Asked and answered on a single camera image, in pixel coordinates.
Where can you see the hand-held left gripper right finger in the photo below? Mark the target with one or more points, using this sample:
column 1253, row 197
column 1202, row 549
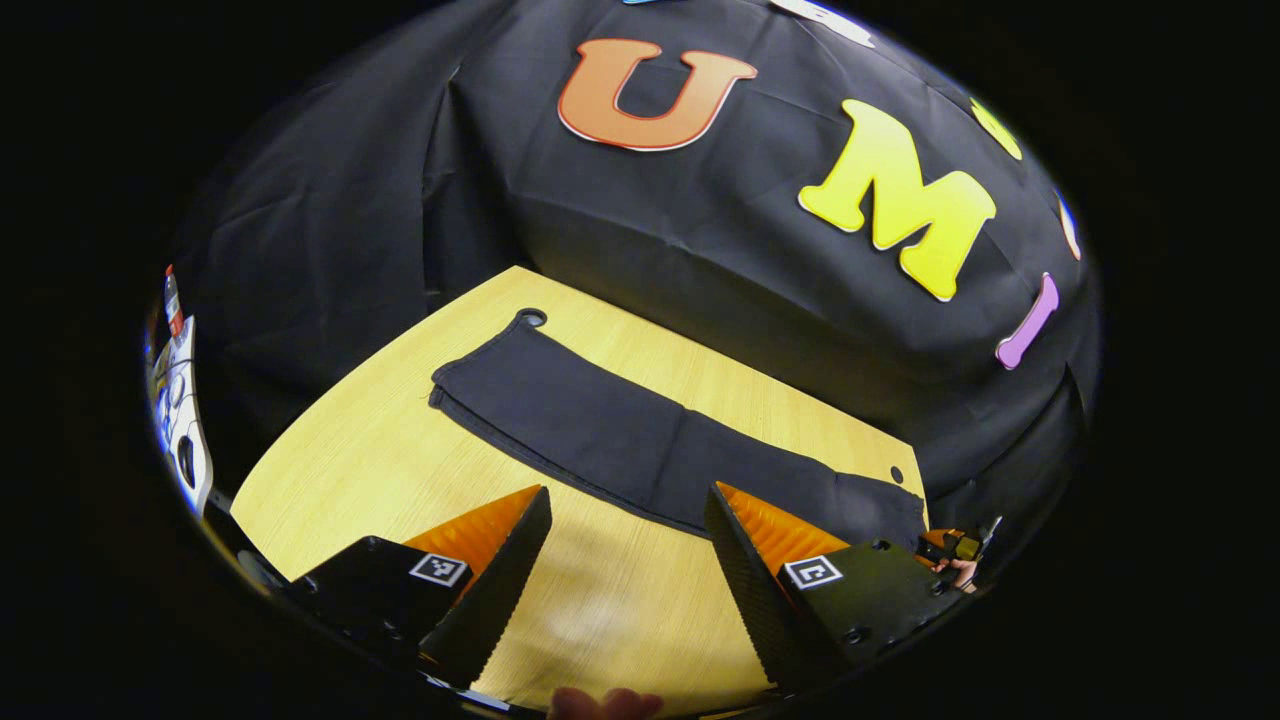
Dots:
column 750, row 590

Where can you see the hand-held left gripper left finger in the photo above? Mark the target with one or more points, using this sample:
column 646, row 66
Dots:
column 500, row 590

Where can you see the dark blue jeans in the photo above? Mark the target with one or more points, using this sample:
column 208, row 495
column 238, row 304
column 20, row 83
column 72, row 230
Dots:
column 600, row 430

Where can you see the white printed sign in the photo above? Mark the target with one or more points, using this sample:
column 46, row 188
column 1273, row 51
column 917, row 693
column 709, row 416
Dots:
column 185, row 420

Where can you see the black backdrop cloth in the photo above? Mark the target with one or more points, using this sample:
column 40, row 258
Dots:
column 700, row 230

